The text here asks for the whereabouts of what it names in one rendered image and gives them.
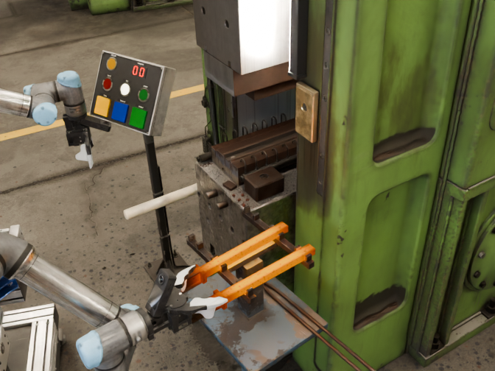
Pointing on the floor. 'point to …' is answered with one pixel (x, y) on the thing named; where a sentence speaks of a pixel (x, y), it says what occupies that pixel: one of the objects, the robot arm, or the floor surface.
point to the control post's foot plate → (164, 266)
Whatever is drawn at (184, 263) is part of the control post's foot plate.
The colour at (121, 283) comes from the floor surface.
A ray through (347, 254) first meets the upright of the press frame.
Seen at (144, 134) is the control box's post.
